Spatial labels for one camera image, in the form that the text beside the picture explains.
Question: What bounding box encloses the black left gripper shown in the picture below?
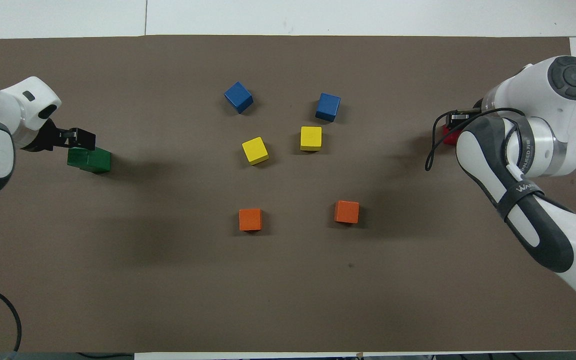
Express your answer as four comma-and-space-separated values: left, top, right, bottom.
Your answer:
30, 116, 97, 153

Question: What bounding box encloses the yellow cube block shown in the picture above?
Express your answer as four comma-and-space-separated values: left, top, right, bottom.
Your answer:
300, 126, 323, 152
241, 136, 270, 166

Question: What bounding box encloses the green cube block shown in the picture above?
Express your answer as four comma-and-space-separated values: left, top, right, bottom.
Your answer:
88, 148, 112, 175
67, 146, 96, 172

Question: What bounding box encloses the blue cube block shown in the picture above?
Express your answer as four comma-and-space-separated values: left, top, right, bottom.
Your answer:
224, 81, 254, 115
315, 92, 342, 123

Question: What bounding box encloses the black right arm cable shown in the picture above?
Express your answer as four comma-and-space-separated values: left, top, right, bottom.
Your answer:
424, 107, 526, 182

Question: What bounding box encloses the orange cube block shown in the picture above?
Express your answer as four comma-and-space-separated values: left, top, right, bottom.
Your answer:
238, 208, 263, 232
334, 200, 360, 225

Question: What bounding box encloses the brown table mat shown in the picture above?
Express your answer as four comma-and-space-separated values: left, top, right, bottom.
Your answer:
0, 35, 576, 354

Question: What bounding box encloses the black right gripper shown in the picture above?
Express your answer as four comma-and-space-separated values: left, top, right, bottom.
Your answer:
447, 99, 486, 127

